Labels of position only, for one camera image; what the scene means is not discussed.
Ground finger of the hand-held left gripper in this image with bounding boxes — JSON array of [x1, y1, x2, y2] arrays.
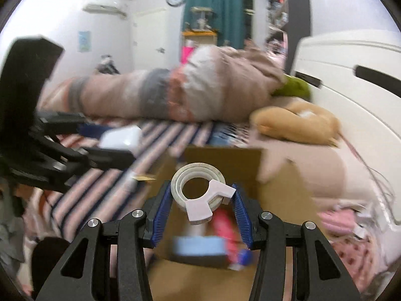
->
[[6, 132, 137, 192], [33, 110, 109, 139]]

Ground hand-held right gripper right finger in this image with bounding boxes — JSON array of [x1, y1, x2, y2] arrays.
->
[[231, 183, 361, 301]]

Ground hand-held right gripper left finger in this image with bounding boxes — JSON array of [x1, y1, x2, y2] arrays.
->
[[36, 180, 173, 301]]

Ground small white box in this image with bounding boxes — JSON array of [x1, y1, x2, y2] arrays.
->
[[99, 125, 142, 153]]

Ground tape roll with white dispenser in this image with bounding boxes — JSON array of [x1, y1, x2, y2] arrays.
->
[[171, 162, 236, 225]]

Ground brown cardboard box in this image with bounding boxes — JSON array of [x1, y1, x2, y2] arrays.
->
[[150, 144, 318, 301]]

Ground red tube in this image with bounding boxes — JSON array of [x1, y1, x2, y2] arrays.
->
[[212, 210, 242, 264]]

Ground light blue flat pack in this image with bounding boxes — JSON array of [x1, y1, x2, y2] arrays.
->
[[172, 236, 228, 258]]

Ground striped bedsheet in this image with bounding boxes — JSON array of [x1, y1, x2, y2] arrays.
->
[[25, 117, 253, 253]]

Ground dark bundle on floor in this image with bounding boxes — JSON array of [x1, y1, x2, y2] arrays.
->
[[96, 54, 121, 75]]

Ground beige pillow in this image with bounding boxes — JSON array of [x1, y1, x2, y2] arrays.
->
[[259, 138, 386, 209]]

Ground white air conditioner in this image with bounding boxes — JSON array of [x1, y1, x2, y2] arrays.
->
[[83, 3, 128, 18]]

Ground white door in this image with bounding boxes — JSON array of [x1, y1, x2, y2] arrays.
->
[[132, 8, 168, 70]]

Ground pink patterned clothing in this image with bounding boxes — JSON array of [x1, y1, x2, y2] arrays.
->
[[319, 200, 396, 272]]

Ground brown plush toy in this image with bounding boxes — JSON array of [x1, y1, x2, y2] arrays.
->
[[250, 104, 343, 147]]

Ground black round object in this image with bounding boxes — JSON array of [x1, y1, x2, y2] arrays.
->
[[31, 236, 70, 293]]

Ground grey cloth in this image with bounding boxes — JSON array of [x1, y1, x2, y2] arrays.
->
[[0, 191, 26, 277]]

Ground beige and grey striped blanket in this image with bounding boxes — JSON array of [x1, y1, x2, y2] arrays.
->
[[41, 45, 285, 123]]

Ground bright pink box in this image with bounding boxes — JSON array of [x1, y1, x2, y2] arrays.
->
[[181, 46, 195, 65]]

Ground green plush toy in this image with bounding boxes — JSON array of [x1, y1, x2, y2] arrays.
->
[[272, 74, 314, 101]]

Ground cat tree with yellow shelf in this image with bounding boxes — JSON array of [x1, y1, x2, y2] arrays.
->
[[181, 6, 219, 47]]

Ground white bed headboard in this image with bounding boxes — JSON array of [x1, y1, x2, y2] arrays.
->
[[283, 30, 401, 268]]

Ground teal curtain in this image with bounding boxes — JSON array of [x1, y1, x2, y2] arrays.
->
[[183, 0, 245, 49]]

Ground cluttered shelf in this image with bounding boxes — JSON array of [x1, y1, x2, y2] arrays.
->
[[266, 0, 289, 54]]

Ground light blue wall poster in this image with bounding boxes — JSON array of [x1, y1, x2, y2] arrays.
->
[[77, 30, 91, 52]]

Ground thin cables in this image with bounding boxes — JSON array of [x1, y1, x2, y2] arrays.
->
[[341, 134, 396, 215]]

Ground black vertical post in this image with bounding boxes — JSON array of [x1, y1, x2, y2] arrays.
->
[[283, 0, 313, 71]]

